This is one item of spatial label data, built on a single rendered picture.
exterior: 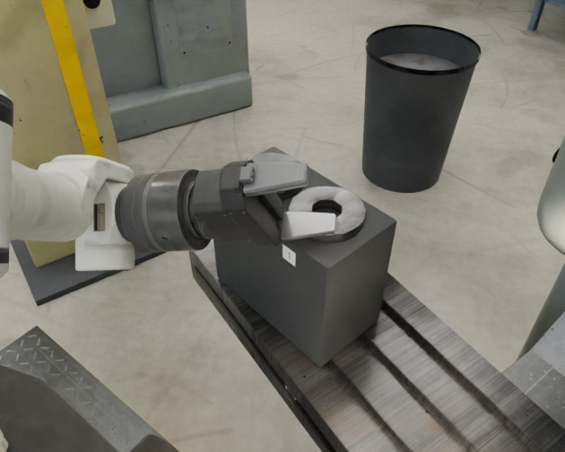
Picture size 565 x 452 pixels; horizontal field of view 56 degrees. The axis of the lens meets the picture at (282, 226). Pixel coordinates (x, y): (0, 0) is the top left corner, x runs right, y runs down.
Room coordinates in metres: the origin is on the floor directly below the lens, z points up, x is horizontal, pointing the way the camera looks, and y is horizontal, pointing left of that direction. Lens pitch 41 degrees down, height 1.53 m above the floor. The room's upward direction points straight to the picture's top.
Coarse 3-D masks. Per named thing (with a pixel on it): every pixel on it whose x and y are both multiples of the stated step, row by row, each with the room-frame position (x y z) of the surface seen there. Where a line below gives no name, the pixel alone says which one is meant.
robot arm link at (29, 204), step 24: (0, 120) 0.31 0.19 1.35; (0, 144) 0.30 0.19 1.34; (0, 168) 0.29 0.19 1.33; (24, 168) 0.37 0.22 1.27; (0, 192) 0.28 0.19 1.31; (24, 192) 0.34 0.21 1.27; (48, 192) 0.37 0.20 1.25; (72, 192) 0.40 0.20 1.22; (0, 216) 0.27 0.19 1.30; (24, 216) 0.33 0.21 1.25; (48, 216) 0.36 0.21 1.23; (72, 216) 0.38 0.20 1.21; (0, 240) 0.26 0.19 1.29; (48, 240) 0.37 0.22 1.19
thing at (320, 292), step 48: (288, 192) 0.52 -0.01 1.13; (336, 192) 0.51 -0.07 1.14; (288, 240) 0.44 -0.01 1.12; (336, 240) 0.44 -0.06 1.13; (384, 240) 0.46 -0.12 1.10; (240, 288) 0.51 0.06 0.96; (288, 288) 0.44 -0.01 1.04; (336, 288) 0.41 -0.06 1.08; (384, 288) 0.48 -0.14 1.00; (288, 336) 0.44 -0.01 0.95; (336, 336) 0.41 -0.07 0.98
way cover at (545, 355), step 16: (560, 320) 0.48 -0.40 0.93; (544, 336) 0.47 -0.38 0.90; (560, 336) 0.46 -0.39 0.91; (528, 352) 0.46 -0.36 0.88; (544, 352) 0.45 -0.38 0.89; (560, 352) 0.45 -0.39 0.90; (512, 368) 0.44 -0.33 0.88; (528, 368) 0.43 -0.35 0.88; (544, 368) 0.43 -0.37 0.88; (560, 368) 0.43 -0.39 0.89; (528, 384) 0.41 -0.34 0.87; (544, 384) 0.41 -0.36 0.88; (560, 384) 0.41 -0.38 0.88; (544, 400) 0.39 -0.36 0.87; (560, 400) 0.39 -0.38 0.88; (560, 416) 0.36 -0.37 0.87
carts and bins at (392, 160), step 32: (384, 32) 2.35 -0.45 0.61; (416, 32) 2.39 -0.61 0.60; (448, 32) 2.33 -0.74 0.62; (384, 64) 2.01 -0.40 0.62; (416, 64) 2.26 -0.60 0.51; (448, 64) 2.26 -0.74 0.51; (384, 96) 2.01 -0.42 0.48; (416, 96) 1.95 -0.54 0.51; (448, 96) 1.96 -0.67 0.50; (384, 128) 2.01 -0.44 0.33; (416, 128) 1.95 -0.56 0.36; (448, 128) 2.00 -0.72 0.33; (384, 160) 2.01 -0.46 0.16; (416, 160) 1.96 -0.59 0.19
